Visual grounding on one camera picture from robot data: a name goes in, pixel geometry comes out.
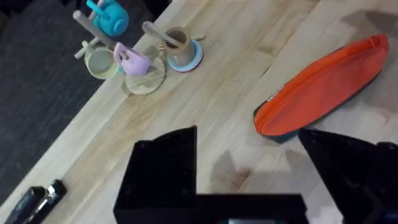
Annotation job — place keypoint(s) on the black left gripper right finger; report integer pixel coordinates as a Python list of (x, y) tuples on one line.
[(348, 174)]

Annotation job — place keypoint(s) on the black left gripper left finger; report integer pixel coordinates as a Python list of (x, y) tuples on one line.
[(161, 174)]

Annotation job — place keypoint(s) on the orange zip bag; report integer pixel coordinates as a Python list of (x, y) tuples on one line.
[(320, 90)]

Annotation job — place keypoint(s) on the wooden cup stand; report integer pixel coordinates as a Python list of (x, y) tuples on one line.
[(136, 62)]

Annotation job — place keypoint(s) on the blue saucer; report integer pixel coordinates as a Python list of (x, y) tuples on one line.
[(191, 60)]

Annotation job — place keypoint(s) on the lilac cup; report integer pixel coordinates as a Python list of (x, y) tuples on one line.
[(132, 60)]

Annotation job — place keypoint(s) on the cream cup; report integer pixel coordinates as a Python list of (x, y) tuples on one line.
[(101, 62)]

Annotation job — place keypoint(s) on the brown cup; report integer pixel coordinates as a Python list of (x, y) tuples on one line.
[(180, 45)]

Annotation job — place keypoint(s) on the black clamp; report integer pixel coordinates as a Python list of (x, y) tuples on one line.
[(34, 202)]

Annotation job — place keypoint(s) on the teal cup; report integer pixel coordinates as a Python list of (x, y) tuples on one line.
[(110, 15)]

